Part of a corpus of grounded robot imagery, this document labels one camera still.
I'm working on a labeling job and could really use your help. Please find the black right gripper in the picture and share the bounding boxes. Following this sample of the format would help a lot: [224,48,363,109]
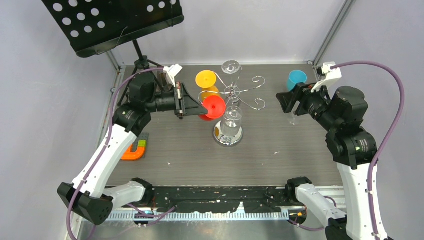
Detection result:
[275,78,341,132]

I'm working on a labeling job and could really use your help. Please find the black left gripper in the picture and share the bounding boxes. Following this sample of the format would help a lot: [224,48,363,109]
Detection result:
[146,82,209,117]

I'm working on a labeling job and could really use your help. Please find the blue wine glass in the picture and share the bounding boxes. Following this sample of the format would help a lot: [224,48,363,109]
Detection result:
[286,70,308,92]

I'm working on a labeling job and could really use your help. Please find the red wine glass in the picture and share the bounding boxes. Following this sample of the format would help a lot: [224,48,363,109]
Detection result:
[199,95,226,121]

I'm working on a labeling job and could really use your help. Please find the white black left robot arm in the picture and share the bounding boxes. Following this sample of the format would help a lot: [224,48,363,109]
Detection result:
[57,68,208,226]

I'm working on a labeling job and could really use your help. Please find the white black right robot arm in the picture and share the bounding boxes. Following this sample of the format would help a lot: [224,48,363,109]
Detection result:
[276,83,389,240]

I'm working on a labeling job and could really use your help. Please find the yellow wine glass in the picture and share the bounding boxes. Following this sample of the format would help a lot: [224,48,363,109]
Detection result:
[195,70,220,102]

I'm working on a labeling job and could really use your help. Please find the chrome wine glass rack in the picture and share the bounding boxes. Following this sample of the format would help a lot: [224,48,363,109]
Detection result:
[195,68,266,147]

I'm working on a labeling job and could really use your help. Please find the clear ribbed wine glass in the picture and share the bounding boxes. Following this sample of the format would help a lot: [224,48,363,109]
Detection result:
[220,105,243,138]

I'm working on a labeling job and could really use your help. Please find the brown wooden metronome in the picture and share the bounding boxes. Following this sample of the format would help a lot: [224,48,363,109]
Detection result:
[157,66,174,88]

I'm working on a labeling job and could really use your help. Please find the grey building baseplate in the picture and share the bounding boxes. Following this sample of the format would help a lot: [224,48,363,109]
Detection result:
[137,132,149,159]

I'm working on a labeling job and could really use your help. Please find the lime green building brick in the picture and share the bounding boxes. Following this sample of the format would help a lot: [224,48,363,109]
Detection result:
[137,139,147,148]

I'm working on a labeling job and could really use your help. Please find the orange curved toy tube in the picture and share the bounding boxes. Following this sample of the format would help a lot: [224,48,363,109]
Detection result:
[121,141,145,161]

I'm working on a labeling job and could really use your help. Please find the black music stand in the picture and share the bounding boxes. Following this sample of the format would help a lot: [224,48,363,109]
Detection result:
[41,0,185,107]

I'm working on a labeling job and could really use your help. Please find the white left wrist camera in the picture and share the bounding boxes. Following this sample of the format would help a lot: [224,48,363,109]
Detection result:
[162,64,183,87]

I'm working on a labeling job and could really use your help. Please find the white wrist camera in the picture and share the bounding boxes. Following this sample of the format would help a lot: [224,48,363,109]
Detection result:
[162,64,183,87]
[311,62,342,93]

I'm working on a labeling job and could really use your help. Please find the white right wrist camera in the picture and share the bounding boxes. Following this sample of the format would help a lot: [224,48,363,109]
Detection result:
[311,62,342,93]

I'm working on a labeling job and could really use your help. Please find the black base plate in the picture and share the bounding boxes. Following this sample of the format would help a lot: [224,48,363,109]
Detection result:
[132,186,304,214]

